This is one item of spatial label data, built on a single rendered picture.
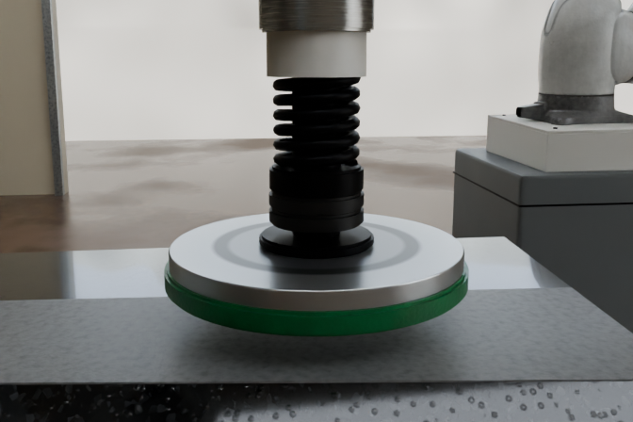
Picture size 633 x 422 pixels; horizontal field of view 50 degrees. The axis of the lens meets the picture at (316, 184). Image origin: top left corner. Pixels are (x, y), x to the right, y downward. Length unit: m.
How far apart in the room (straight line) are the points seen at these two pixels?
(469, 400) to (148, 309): 0.25
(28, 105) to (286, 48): 5.11
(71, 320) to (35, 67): 5.00
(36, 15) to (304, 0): 5.09
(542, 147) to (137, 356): 1.05
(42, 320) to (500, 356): 0.33
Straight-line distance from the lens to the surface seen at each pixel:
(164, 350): 0.47
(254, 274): 0.43
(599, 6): 1.52
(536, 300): 0.57
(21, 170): 5.61
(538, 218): 1.36
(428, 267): 0.45
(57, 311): 0.56
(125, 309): 0.55
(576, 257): 1.42
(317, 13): 0.44
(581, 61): 1.49
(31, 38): 5.51
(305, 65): 0.45
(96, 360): 0.47
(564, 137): 1.38
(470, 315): 0.53
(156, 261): 0.67
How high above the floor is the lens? 1.01
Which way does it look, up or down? 10 degrees down
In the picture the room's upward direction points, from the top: straight up
